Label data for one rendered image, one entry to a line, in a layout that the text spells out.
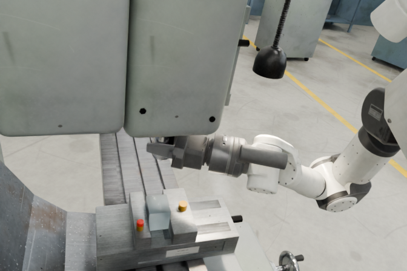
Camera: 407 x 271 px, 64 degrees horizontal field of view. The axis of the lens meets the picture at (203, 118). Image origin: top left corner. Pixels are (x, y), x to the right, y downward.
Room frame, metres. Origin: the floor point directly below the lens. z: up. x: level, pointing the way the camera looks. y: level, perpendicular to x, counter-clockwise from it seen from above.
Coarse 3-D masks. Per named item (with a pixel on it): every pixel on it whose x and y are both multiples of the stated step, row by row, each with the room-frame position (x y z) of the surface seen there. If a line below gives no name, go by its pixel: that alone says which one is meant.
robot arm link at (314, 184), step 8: (304, 168) 0.64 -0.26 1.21; (320, 168) 0.71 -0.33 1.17; (328, 168) 0.70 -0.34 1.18; (304, 176) 0.62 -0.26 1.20; (312, 176) 0.64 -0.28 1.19; (320, 176) 0.66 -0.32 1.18; (328, 176) 0.68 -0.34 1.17; (304, 184) 0.61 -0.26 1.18; (312, 184) 0.63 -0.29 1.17; (320, 184) 0.64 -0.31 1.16; (328, 184) 0.66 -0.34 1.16; (336, 184) 0.66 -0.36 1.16; (304, 192) 0.62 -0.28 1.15; (312, 192) 0.63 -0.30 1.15; (320, 192) 0.64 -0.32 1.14; (328, 192) 0.65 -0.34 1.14; (336, 192) 0.64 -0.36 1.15; (344, 192) 0.64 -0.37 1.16; (320, 200) 0.64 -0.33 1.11; (328, 200) 0.63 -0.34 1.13; (320, 208) 0.64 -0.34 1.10
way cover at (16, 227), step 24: (0, 168) 0.58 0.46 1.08; (0, 192) 0.52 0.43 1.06; (24, 192) 0.60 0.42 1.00; (0, 216) 0.47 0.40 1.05; (24, 216) 0.54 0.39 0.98; (48, 216) 0.60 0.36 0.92; (72, 216) 0.65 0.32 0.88; (0, 240) 0.43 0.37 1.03; (24, 240) 0.48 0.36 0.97; (48, 240) 0.53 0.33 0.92; (72, 240) 0.57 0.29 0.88; (0, 264) 0.38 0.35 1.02; (24, 264) 0.43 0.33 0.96; (48, 264) 0.47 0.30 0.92; (72, 264) 0.50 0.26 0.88
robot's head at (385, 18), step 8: (392, 0) 0.55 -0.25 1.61; (400, 0) 0.54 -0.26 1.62; (376, 8) 0.57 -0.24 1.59; (384, 8) 0.55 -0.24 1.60; (392, 8) 0.54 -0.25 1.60; (400, 8) 0.53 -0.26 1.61; (376, 16) 0.56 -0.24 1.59; (384, 16) 0.54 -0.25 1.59; (392, 16) 0.53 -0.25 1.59; (400, 16) 0.53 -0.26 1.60; (376, 24) 0.55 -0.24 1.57; (384, 24) 0.54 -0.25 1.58; (392, 24) 0.53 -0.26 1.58; (400, 24) 0.53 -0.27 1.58; (384, 32) 0.54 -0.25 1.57; (392, 32) 0.53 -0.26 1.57; (400, 32) 0.53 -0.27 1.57; (392, 40) 0.54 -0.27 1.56; (400, 40) 0.54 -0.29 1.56
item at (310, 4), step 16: (272, 0) 5.21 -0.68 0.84; (304, 0) 5.02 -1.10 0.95; (320, 0) 5.16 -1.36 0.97; (272, 16) 5.11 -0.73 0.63; (288, 16) 4.93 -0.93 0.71; (304, 16) 5.06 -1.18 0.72; (320, 16) 5.21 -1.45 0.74; (272, 32) 5.02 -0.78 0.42; (288, 32) 4.97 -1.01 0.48; (304, 32) 5.11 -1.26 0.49; (320, 32) 5.26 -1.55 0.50; (256, 48) 5.36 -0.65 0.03; (288, 48) 5.01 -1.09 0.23; (304, 48) 5.16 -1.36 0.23; (384, 48) 5.95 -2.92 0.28; (400, 48) 5.76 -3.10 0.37; (400, 64) 5.68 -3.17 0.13
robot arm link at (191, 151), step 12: (180, 144) 0.57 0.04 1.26; (192, 144) 0.58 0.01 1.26; (204, 144) 0.58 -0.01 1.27; (216, 144) 0.57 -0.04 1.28; (228, 144) 0.58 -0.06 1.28; (180, 156) 0.54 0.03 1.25; (192, 156) 0.55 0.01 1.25; (204, 156) 0.56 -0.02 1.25; (216, 156) 0.55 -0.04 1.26; (228, 156) 0.56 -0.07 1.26; (180, 168) 0.54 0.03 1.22; (192, 168) 0.55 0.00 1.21; (216, 168) 0.55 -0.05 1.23
